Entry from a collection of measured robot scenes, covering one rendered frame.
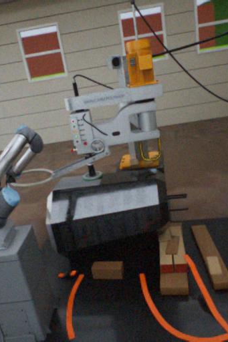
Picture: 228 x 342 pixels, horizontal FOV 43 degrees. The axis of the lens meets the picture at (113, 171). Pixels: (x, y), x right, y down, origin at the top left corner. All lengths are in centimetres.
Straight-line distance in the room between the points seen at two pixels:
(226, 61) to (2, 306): 839
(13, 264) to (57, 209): 89
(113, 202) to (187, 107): 668
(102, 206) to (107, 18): 682
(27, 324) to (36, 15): 802
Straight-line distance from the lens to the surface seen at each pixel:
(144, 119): 297
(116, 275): 302
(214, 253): 316
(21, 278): 236
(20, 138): 248
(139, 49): 291
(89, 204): 291
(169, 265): 286
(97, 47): 897
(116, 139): 298
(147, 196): 284
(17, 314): 262
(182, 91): 913
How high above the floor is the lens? 197
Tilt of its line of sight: 20 degrees down
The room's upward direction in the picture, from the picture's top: 10 degrees counter-clockwise
